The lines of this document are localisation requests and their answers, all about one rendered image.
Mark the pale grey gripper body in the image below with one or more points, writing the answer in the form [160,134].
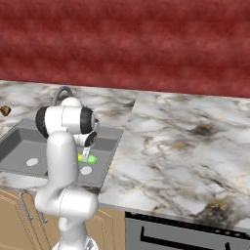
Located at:
[86,154]

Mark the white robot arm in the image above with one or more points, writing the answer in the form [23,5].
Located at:
[62,156]

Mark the green and yellow corn cob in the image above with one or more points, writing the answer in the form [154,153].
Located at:
[92,159]

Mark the grey sink basin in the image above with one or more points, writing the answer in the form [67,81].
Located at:
[22,143]

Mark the grey curved sink faucet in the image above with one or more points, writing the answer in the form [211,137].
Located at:
[59,91]

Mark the small brown lumpy object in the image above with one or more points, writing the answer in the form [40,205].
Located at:
[5,110]

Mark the grey dishwasher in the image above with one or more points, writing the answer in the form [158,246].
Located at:
[182,236]

